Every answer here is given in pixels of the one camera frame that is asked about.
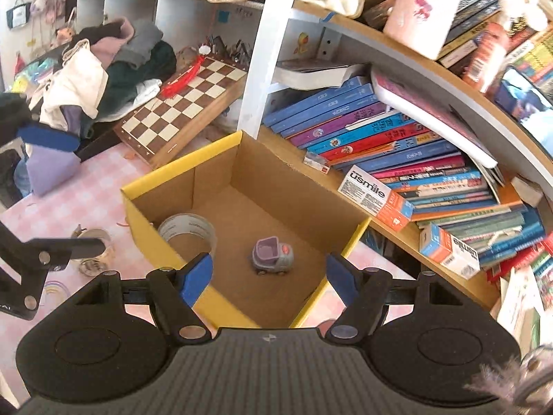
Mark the pink tumbler cup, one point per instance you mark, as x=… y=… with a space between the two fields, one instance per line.
x=421 y=25

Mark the yellow cardboard box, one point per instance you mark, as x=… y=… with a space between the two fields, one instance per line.
x=248 y=189

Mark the white bookshelf frame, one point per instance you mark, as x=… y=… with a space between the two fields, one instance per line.
x=273 y=28

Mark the orange white usmile box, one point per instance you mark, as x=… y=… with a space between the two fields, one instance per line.
x=376 y=198

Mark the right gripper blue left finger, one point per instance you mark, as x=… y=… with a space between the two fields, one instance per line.
x=173 y=294

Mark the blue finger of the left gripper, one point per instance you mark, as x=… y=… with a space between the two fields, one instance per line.
x=39 y=253
x=43 y=135

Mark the smartphone with video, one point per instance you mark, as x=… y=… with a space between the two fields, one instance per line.
x=524 y=102

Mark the row of leaning books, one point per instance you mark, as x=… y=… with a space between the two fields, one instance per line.
x=348 y=126

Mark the wooden chess board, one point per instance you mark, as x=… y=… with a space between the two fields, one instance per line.
x=161 y=128

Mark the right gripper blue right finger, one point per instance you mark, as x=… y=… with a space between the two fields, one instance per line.
x=364 y=293

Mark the pile of clothes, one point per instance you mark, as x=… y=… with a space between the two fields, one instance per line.
x=100 y=75

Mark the purple grey toy truck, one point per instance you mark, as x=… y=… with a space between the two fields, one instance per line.
x=270 y=256

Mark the cream wrist watch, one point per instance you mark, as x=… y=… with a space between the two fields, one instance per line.
x=95 y=261

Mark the red tassel charm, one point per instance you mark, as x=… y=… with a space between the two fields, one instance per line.
x=174 y=87

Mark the clear tape roll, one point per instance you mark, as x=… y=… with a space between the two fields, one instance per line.
x=189 y=235

